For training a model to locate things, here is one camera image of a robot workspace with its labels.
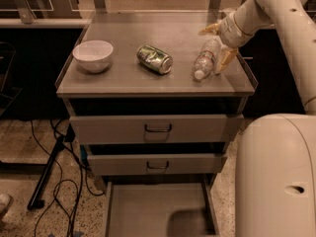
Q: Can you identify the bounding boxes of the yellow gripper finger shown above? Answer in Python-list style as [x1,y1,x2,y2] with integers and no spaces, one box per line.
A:
[198,23,219,36]
[214,47,238,74]

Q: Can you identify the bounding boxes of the grey drawer cabinet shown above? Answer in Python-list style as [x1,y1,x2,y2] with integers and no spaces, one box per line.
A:
[54,11,259,237]

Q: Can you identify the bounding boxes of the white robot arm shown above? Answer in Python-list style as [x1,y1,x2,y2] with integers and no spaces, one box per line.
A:
[205,0,316,237]

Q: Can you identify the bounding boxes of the black metal floor bar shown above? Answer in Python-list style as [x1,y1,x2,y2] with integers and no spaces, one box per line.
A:
[27,136,64,210]

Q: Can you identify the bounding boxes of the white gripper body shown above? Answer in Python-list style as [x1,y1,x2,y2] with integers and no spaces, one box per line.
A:
[218,13,253,48]

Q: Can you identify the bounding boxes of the grey middle drawer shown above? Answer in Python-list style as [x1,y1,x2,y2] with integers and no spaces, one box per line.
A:
[87,142,227,176]

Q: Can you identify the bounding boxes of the white ceramic bowl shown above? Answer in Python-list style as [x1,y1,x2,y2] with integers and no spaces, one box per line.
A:
[72,40,114,73]

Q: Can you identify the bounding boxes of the clear plastic water bottle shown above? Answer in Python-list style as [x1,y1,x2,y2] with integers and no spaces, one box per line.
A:
[193,39,221,81]

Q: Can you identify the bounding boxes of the grey top drawer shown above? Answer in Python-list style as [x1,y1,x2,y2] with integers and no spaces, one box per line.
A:
[62,97,249,146]

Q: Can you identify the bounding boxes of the grey bottom drawer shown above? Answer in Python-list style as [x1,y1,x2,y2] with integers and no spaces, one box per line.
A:
[102,182,219,237]

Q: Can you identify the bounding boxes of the black floor cables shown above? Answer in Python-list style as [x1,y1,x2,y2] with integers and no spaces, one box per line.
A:
[29,118,106,237]

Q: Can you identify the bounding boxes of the white shoe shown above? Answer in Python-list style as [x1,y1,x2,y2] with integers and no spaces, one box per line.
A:
[0,194,11,213]

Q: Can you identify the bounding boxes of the grey drawer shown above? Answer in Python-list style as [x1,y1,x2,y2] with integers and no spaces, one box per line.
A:
[62,97,249,146]
[102,182,219,237]
[87,142,227,176]

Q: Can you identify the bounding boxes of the crushed green soda can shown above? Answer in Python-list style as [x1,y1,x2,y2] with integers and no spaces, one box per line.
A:
[136,44,173,75]

